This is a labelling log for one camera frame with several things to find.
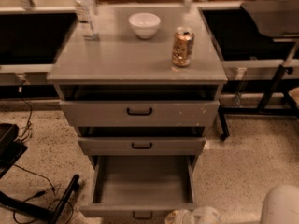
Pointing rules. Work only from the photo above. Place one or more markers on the grey drawer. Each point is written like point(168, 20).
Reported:
point(141, 187)
point(142, 146)
point(140, 113)

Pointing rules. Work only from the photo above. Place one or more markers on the black side table stand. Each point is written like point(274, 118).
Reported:
point(277, 19)

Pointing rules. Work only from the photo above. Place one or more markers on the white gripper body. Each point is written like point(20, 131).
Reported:
point(204, 216)

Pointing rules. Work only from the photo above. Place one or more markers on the clear plastic water bottle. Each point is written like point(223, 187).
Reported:
point(86, 19)

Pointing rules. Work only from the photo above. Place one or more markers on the grey bottom drawer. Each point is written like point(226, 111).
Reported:
point(141, 187)

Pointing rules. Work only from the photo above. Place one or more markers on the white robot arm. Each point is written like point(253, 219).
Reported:
point(280, 206)

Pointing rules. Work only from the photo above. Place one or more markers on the grey top drawer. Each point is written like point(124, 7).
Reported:
point(140, 113)

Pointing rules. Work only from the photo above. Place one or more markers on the black stand base left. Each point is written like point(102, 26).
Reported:
point(22, 186)

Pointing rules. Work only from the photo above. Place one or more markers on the grey middle drawer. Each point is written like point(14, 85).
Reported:
point(142, 146)

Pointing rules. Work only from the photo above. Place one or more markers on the grey drawer cabinet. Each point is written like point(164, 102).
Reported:
point(123, 67)

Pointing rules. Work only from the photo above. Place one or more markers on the white ceramic bowl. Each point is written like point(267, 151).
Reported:
point(144, 25)

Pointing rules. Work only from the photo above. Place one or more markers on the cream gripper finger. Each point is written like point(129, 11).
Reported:
point(175, 217)

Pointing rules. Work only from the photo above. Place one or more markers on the gold soda can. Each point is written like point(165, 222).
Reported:
point(183, 46)

